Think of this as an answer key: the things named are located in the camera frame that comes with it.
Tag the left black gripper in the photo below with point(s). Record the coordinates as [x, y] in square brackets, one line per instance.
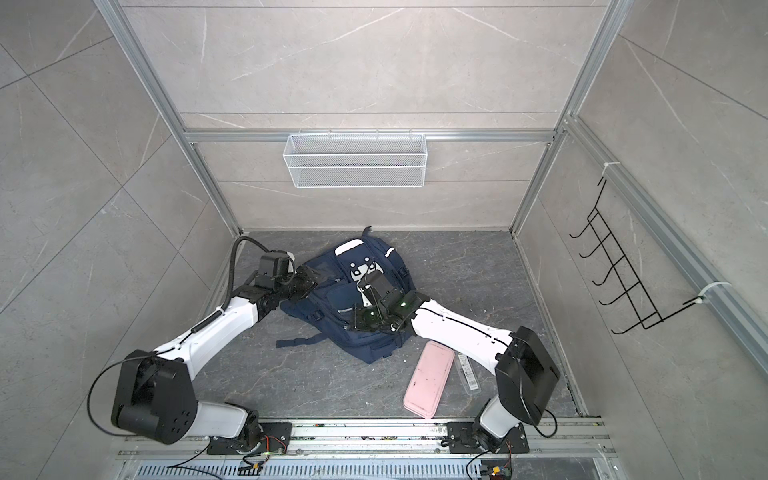
[309, 278]

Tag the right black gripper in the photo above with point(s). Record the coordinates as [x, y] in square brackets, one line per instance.
[359, 320]

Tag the navy blue student backpack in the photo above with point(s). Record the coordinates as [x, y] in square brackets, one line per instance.
[331, 306]

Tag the pink pencil case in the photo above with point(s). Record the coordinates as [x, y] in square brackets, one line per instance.
[428, 381]

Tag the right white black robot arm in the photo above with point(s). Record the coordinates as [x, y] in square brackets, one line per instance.
[524, 371]

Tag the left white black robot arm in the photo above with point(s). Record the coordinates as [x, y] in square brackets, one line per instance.
[155, 397]

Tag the clear plastic ruler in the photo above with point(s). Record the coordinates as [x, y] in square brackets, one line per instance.
[466, 374]

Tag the white wire mesh basket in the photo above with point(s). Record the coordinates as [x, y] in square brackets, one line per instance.
[356, 160]

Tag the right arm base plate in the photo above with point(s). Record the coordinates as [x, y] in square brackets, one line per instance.
[469, 437]

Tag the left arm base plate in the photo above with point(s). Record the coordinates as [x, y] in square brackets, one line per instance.
[273, 437]

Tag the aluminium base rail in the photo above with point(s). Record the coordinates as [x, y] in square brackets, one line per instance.
[571, 448]

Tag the black wire hook rack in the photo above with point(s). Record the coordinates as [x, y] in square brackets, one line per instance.
[646, 313]

